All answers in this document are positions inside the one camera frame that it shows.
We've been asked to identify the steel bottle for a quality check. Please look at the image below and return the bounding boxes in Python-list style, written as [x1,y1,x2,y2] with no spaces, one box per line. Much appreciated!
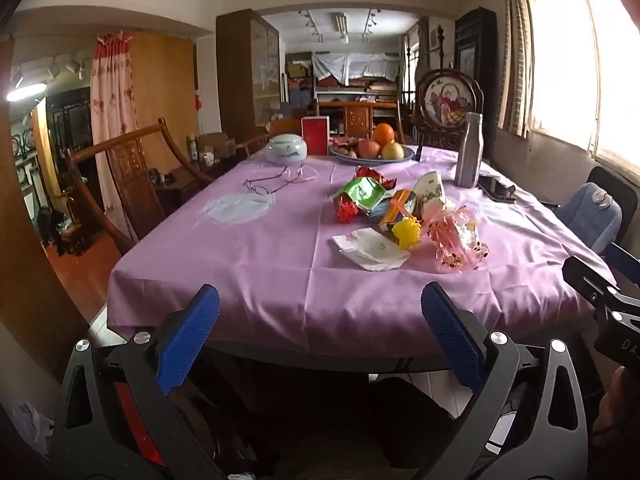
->
[454,112,484,188]

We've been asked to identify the black dining table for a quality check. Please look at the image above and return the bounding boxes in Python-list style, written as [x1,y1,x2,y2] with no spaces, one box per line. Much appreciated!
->
[90,305,601,378]

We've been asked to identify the round decorative plate on stand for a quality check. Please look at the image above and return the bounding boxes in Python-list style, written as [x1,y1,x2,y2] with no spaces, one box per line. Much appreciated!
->
[416,70,486,150]

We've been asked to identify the pink cellophane wrapper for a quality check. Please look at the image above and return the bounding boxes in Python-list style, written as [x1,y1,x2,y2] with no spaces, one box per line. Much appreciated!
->
[422,205,490,274]

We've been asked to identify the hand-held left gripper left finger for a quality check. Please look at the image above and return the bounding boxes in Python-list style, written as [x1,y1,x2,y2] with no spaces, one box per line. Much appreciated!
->
[50,284,236,480]

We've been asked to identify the white lidded ceramic jar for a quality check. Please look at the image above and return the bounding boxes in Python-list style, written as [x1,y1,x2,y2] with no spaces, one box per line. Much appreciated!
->
[265,134,310,165]

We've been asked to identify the blue seat cushion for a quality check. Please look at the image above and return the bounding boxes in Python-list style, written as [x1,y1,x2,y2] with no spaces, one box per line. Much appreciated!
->
[555,182,623,252]

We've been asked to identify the yellow ribbon flower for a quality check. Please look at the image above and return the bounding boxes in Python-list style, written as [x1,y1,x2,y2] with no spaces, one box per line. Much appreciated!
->
[391,216,424,250]

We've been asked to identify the pink floral curtain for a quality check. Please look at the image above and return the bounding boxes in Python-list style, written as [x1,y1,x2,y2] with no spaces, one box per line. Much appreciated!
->
[90,31,139,241]

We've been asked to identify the green snack wrapper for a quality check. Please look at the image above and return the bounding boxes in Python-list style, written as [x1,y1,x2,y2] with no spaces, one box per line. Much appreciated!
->
[334,177,389,211]

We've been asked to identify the red box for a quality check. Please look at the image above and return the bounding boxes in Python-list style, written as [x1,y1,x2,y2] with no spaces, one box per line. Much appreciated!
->
[301,116,331,156]

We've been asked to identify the striped window curtain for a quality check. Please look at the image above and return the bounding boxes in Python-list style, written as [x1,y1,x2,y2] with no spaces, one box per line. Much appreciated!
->
[496,0,532,138]

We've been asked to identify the orange striped carton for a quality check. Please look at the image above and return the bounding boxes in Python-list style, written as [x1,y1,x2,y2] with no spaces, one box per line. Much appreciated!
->
[372,189,417,232]

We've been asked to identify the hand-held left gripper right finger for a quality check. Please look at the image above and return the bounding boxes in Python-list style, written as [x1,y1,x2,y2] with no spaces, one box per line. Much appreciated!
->
[420,281,591,480]

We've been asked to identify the white paper napkin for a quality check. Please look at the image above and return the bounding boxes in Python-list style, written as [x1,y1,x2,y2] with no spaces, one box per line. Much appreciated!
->
[331,227,411,272]

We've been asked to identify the clear round plastic lid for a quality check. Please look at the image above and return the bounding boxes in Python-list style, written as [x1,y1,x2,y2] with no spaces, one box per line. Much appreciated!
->
[206,192,277,224]

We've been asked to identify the carved wooden chair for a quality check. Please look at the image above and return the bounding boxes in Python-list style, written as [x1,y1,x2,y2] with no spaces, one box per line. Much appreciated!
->
[65,117,217,257]

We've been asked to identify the brown wooden panel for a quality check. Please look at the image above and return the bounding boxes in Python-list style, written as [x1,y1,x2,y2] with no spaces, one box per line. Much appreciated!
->
[0,35,96,378]

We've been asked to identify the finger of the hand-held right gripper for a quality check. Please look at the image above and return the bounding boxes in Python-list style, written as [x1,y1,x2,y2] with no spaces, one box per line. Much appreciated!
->
[562,256,626,307]
[604,242,640,277]

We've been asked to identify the window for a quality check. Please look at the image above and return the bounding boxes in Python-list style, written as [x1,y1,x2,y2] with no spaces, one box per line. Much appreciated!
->
[522,0,640,178]

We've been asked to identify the tall brown cabinet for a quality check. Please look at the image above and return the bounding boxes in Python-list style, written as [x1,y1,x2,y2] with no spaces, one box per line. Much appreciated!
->
[216,10,281,143]

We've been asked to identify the dark carved cabinet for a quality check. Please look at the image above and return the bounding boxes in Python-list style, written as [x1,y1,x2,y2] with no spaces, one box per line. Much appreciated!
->
[454,7,499,128]

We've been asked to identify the eyeglasses with pink cord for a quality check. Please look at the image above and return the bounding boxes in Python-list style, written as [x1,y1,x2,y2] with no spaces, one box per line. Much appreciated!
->
[244,166,321,196]

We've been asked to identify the white dust cloth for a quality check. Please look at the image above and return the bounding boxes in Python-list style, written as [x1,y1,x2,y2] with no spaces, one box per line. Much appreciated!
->
[312,52,401,87]

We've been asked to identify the person's right hand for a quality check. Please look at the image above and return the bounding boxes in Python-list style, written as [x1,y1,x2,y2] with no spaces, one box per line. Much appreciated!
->
[594,366,640,461]

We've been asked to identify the red ribbon flower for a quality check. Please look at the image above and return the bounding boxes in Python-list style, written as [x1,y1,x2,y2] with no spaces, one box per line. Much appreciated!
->
[336,195,359,224]

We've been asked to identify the red snack wrapper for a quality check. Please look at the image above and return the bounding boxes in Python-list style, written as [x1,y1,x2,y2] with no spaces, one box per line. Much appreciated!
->
[354,165,397,187]

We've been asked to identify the dark wooden side table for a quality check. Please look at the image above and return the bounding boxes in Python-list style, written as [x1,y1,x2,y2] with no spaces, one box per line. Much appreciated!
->
[150,132,237,203]

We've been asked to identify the blue fruit plate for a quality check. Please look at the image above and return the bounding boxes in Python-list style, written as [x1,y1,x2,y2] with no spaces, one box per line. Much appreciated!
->
[328,142,416,166]

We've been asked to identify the wooden desk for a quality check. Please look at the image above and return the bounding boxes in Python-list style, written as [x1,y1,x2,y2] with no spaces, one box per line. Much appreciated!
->
[315,100,402,138]

